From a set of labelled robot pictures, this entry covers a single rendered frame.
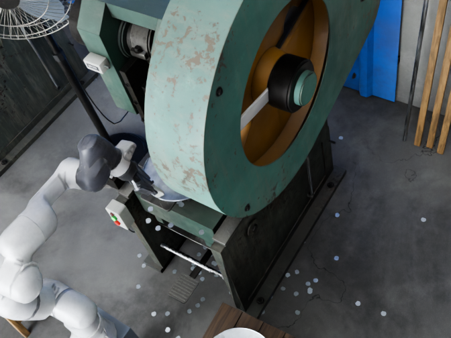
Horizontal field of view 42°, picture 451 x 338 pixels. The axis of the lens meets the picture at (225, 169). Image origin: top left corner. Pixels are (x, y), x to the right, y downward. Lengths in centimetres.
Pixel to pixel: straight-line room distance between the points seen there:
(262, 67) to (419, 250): 151
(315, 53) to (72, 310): 115
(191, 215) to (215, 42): 109
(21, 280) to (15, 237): 12
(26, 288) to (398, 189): 191
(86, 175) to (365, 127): 179
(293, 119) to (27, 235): 90
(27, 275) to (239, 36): 90
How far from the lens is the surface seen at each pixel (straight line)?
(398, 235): 290
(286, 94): 159
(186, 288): 269
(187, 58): 135
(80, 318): 203
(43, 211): 181
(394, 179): 306
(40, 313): 196
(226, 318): 239
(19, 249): 177
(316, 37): 192
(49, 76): 375
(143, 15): 175
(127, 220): 248
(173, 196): 218
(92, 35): 187
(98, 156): 190
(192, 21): 136
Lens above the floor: 254
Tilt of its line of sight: 53 degrees down
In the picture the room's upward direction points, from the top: 18 degrees counter-clockwise
